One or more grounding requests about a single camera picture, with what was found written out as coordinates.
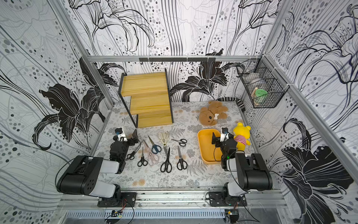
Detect yellow storage box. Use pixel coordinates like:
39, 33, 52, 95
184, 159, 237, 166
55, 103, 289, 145
197, 129, 222, 165

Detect black hook rail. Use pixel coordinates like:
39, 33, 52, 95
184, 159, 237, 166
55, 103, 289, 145
139, 57, 216, 63

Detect striped plush tail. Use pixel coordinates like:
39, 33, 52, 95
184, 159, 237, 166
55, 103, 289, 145
217, 97, 246, 112

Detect brown teddy bear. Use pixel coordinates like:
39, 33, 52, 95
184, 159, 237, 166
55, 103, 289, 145
199, 101, 228, 126

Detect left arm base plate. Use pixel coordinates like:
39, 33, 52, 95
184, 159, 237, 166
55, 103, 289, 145
97, 192, 137, 208

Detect yellow plush bear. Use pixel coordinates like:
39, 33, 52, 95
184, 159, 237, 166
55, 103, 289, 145
233, 122, 251, 151

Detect green lidded jar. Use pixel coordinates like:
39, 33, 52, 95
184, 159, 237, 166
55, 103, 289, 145
254, 89, 268, 105

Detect large black scissors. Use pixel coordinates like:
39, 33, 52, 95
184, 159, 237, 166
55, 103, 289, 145
160, 147, 172, 173

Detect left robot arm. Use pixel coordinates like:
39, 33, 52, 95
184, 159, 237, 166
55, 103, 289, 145
56, 136, 139, 201

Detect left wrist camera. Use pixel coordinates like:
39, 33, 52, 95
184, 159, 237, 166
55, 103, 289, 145
115, 127, 127, 141

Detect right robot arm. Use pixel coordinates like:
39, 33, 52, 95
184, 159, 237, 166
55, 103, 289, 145
212, 133, 273, 197

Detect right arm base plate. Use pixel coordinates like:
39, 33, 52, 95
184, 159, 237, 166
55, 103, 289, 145
205, 191, 247, 207

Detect pink scissors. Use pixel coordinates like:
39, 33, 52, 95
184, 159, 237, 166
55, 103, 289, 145
143, 141, 159, 166

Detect beige kitchen scissors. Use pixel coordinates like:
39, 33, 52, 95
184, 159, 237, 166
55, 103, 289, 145
158, 132, 169, 155

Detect white cable duct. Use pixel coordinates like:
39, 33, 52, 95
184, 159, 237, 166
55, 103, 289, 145
66, 209, 226, 219

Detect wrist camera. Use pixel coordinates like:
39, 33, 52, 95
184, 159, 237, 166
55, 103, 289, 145
115, 127, 127, 141
220, 127, 229, 142

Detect blue handled scissors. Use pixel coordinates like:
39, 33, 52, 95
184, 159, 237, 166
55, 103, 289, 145
148, 136, 162, 155

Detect black wire basket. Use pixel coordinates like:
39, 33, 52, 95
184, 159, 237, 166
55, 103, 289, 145
236, 58, 286, 109

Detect wooden tiered shelf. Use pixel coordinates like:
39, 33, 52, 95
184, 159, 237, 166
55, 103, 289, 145
118, 70, 174, 128

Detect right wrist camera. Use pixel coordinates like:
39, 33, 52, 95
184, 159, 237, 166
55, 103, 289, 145
220, 127, 229, 142

